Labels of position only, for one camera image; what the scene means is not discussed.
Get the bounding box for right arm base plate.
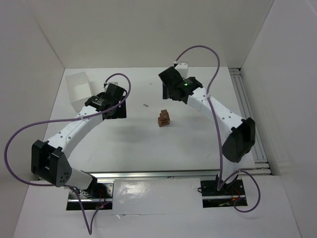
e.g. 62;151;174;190
198;179;245;198

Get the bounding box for white front cover board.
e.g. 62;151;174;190
112;178;203;215

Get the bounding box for small brown wood cube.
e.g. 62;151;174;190
160;110;168;117

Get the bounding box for right side aluminium rail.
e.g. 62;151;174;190
229;68;268;163

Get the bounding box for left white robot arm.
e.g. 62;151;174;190
31;83;127;198

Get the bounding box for white perforated plastic box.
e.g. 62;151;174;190
65;72;93;112

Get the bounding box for notched brown wood block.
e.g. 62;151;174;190
159;114;170;121

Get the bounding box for purple cable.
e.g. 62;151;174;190
174;45;261;213
4;73;132;235

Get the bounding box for front aluminium rail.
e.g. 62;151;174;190
38;169;270;181

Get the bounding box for U-shaped brown wood block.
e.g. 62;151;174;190
158;118;170;125

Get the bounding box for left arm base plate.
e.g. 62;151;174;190
74;181;113;201

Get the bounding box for aluminium rail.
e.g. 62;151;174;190
38;169;270;181
229;68;268;163

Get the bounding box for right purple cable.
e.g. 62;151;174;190
174;45;261;213

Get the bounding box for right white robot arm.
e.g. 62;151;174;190
158;62;256;189

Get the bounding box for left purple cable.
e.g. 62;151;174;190
4;73;132;235

